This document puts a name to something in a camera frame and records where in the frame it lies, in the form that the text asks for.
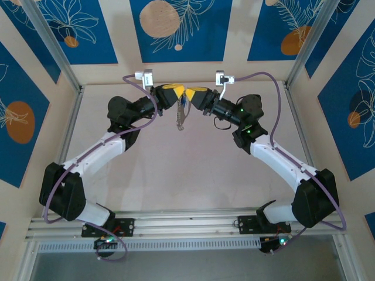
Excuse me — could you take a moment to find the black thin cable loop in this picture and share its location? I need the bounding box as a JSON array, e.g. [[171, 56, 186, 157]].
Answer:
[[213, 116, 231, 131]]

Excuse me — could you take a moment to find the aluminium frame rail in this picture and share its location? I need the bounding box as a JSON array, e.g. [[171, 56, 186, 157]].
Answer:
[[25, 209, 348, 241]]

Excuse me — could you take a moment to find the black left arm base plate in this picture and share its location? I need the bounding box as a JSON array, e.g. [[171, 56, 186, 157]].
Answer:
[[81, 217, 135, 238]]

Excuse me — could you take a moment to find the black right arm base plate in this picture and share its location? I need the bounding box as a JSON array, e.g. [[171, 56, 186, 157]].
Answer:
[[237, 215, 291, 235]]

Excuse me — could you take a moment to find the aluminium frame post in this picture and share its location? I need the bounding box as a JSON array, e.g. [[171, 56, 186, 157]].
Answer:
[[22, 0, 81, 90], [285, 0, 338, 88]]

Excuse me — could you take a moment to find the grey slotted cable duct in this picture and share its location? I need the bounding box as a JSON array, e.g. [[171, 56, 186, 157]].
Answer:
[[37, 237, 261, 253]]

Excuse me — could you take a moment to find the black controller board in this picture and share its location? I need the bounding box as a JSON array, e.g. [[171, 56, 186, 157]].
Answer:
[[93, 237, 117, 249], [259, 237, 291, 254]]

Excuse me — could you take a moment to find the aluminium frame bar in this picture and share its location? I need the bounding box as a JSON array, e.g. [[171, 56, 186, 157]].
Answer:
[[13, 240, 40, 281], [332, 234, 360, 281]]

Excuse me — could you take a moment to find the silver keyring with chain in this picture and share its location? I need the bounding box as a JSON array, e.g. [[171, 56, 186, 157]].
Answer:
[[175, 92, 190, 132]]

